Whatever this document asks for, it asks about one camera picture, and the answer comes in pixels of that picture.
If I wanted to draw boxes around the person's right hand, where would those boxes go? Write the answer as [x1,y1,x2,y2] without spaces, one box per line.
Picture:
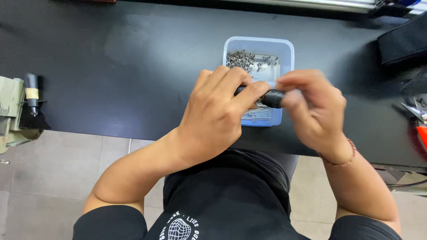
[275,69,351,162]

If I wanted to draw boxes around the black fabric strap bundle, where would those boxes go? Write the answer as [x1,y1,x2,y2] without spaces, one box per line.
[377,15,427,66]

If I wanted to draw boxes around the beige bench machine with lever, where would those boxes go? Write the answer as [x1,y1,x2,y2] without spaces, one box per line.
[0,73,51,155]

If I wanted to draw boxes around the silver aluminium rail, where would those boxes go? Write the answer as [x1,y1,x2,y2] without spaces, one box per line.
[220,0,427,16]

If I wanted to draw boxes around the person's black printed shirt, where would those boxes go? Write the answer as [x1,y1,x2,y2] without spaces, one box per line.
[72,148,403,240]

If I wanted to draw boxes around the person's left hand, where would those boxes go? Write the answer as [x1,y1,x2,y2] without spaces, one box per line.
[177,65,271,164]

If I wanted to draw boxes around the black braided sleeve piece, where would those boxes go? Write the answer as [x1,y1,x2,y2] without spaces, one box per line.
[234,85,287,109]

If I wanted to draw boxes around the orange handled cutting pliers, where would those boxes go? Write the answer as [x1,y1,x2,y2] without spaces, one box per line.
[400,97,427,154]

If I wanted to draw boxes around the clear blue plastic container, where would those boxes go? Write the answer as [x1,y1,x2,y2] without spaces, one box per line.
[223,36,295,128]

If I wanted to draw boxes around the red braided wrist bracelet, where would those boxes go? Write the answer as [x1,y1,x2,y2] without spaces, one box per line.
[318,138,357,167]

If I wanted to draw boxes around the pile of thin metal pins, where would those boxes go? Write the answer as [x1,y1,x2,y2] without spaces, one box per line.
[241,102,273,123]

